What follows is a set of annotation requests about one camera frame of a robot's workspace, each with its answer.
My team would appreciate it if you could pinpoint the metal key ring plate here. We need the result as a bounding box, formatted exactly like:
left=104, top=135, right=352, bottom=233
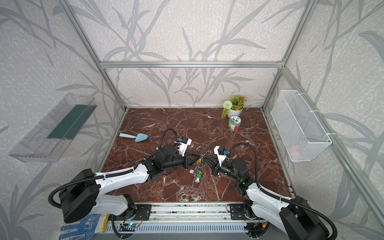
left=189, top=151, right=211, bottom=184

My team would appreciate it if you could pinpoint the blue dotted work glove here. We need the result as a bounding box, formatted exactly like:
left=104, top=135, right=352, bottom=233
left=59, top=215, right=101, bottom=240

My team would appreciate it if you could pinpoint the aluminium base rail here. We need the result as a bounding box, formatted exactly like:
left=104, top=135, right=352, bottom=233
left=95, top=202, right=270, bottom=235

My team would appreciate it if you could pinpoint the light blue toy shovel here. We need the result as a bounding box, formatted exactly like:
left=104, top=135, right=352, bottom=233
left=119, top=133, right=148, bottom=143

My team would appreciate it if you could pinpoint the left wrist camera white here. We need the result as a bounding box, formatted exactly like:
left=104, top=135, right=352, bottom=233
left=177, top=137, right=192, bottom=157

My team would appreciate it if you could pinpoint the white wire mesh basket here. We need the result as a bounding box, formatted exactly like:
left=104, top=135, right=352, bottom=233
left=271, top=90, right=332, bottom=162

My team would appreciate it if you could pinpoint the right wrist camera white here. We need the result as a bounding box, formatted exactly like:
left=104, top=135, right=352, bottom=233
left=214, top=146, right=229, bottom=167

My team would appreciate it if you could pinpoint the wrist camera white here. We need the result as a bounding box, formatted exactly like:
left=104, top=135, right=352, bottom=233
left=177, top=137, right=192, bottom=157
left=214, top=146, right=229, bottom=167

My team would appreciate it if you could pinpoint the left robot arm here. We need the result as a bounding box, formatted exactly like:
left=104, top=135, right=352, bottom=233
left=48, top=137, right=200, bottom=224

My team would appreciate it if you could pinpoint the small printed jar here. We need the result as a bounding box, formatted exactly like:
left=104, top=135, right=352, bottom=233
left=229, top=116, right=242, bottom=132

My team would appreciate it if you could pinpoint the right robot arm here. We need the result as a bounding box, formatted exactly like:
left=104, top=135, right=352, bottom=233
left=202, top=146, right=338, bottom=240

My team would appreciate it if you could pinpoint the potted artificial flower plant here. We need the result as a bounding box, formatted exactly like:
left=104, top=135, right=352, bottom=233
left=221, top=93, right=247, bottom=119

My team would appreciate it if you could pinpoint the clear plastic wall shelf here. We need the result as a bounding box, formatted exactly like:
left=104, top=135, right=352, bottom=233
left=9, top=94, right=97, bottom=163

